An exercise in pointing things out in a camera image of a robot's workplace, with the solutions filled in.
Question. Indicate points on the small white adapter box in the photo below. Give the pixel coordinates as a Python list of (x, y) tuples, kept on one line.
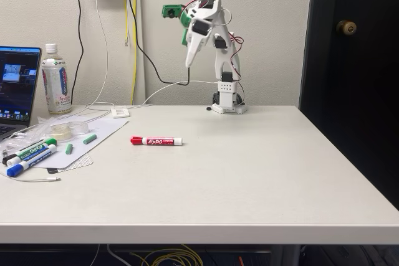
[(120, 112)]

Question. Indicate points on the brass door knob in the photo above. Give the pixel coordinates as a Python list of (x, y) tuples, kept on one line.
[(346, 27)]

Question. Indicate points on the green chalk piece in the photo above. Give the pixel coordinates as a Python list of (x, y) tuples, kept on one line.
[(89, 139), (69, 149)]

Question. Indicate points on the small black card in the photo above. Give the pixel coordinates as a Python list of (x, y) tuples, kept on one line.
[(52, 171)]

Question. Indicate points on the grey table leg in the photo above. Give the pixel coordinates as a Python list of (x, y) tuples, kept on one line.
[(286, 256)]

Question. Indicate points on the tape roll in clear case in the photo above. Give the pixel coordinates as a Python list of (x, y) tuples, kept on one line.
[(67, 130)]

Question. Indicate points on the green camera mount with board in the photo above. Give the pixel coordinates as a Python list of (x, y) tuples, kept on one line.
[(184, 34)]

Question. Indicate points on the clear plastic bags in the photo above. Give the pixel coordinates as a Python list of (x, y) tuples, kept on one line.
[(28, 136)]

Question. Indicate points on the open laptop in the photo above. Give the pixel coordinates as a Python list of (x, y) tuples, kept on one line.
[(15, 85)]

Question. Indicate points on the blue Expo marker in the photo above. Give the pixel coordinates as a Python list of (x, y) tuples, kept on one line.
[(14, 171)]

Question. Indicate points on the black marker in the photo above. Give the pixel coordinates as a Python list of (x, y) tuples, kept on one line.
[(7, 160)]

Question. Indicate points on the red Expo marker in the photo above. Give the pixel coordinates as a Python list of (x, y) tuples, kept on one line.
[(159, 141)]

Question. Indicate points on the plastic tea bottle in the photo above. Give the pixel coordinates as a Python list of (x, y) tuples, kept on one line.
[(56, 85)]

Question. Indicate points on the white paper sheet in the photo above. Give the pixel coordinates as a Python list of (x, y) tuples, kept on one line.
[(106, 129)]

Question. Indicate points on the white mesh mat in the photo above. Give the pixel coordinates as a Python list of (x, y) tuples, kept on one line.
[(82, 162)]

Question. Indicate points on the dark door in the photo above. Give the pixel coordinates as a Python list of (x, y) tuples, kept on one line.
[(358, 91)]

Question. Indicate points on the green Expo marker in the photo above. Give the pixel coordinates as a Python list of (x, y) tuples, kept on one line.
[(31, 151)]

